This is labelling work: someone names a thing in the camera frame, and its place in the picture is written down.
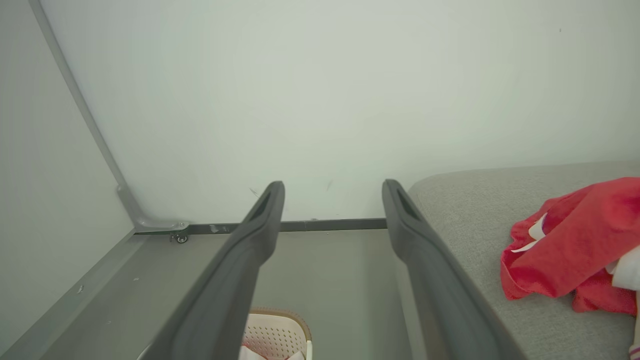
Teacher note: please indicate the red shirt with white label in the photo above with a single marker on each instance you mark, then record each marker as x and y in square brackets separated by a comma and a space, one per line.
[575, 250]

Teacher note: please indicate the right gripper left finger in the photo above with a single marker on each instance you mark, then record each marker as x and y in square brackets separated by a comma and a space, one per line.
[225, 290]

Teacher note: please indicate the red white striped garment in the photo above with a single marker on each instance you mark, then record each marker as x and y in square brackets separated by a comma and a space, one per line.
[627, 272]

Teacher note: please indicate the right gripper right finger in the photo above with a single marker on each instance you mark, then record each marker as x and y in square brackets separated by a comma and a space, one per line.
[440, 300]

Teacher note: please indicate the white perforated laundry basket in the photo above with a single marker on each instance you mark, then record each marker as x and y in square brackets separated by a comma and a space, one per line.
[275, 335]

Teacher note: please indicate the grey fabric sofa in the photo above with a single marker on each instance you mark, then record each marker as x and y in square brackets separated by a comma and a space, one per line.
[475, 225]

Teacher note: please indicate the grey corner trim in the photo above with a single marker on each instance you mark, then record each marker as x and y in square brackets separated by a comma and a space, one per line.
[150, 223]

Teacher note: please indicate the light grey baseboard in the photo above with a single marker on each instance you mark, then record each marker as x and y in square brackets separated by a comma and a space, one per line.
[65, 310]

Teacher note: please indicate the small caster wheel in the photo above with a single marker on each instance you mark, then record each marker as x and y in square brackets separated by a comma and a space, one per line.
[181, 239]

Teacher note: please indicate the dark baseboard strip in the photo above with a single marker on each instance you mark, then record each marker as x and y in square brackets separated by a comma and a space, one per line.
[325, 225]

